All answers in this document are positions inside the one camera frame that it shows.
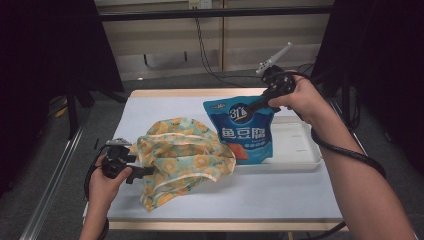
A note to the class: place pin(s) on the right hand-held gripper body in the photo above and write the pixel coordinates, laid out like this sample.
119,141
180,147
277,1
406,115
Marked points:
278,83

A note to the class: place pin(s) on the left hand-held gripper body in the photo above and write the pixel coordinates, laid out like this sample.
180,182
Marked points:
115,160

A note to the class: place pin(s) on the blue snack packet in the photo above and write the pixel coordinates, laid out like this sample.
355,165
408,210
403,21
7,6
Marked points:
246,133

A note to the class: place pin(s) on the lemon print cloth bag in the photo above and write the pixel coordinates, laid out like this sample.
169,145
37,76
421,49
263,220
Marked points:
180,156

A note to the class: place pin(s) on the white plastic tray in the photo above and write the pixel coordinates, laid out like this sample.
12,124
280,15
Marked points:
296,143

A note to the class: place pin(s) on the person's left hand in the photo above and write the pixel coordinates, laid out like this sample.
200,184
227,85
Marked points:
106,186

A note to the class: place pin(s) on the person's right hand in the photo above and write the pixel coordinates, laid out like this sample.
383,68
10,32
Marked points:
303,96

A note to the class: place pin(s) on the wooden table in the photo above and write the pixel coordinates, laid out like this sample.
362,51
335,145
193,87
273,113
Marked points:
200,225

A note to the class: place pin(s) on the white table mat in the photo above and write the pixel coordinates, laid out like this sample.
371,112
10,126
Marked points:
266,196

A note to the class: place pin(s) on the black horizontal bar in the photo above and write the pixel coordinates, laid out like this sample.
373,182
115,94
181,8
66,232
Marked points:
213,13

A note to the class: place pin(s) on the black curtain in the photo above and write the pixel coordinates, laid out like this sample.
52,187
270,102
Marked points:
383,66
40,50

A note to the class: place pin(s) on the white wall socket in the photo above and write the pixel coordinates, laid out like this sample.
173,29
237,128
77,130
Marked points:
200,4

